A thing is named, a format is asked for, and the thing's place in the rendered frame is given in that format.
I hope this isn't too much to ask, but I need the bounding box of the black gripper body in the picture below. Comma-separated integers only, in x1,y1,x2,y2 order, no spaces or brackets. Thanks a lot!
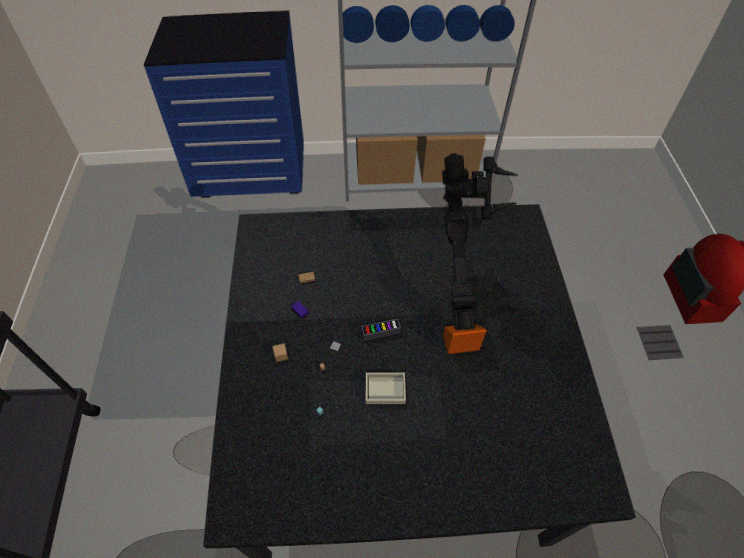
463,157,494,219

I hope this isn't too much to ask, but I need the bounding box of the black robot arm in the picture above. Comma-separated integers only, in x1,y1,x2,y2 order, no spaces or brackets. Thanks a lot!
442,153,488,330

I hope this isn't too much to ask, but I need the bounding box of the purple rectangular block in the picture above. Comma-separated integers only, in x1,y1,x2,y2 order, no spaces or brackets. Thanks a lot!
291,301,309,318

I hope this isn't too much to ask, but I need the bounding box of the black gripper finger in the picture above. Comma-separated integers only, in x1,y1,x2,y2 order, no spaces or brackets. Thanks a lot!
492,203,516,215
493,162,518,176

